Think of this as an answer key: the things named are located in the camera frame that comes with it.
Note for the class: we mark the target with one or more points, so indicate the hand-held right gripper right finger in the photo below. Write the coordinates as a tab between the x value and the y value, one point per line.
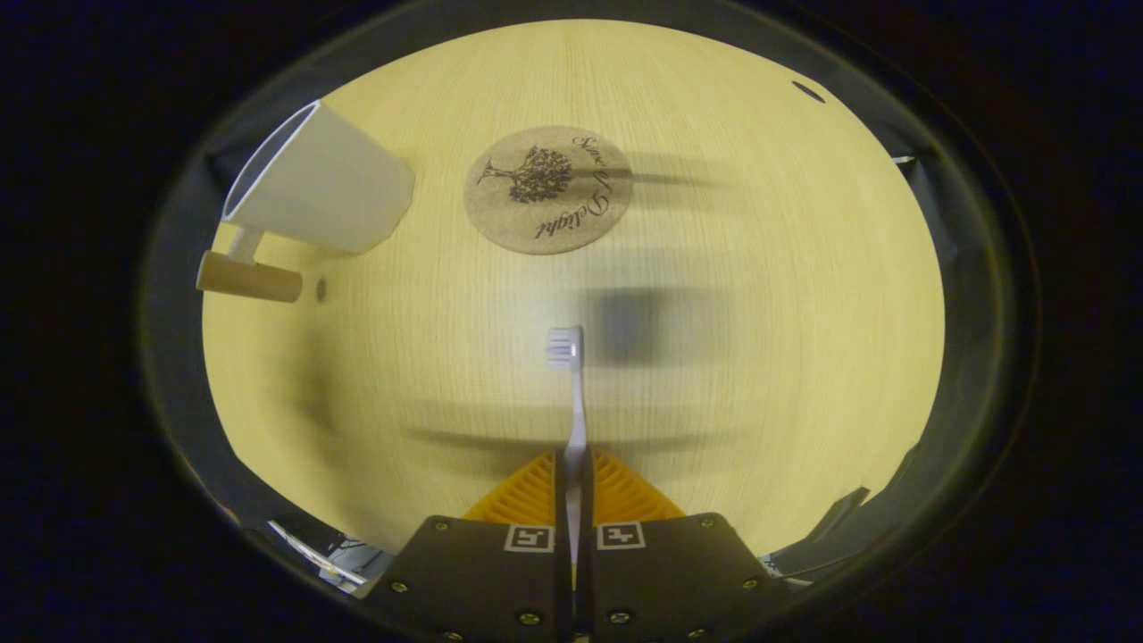
679	580

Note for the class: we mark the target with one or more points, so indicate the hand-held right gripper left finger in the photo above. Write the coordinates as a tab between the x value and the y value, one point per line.
491	580

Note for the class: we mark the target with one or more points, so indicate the white toothbrush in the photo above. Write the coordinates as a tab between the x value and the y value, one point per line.
577	420

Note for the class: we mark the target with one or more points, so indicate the round cork coaster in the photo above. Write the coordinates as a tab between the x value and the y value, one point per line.
554	223

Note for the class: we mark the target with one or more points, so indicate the light wooden desktop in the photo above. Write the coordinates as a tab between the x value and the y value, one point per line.
759	357

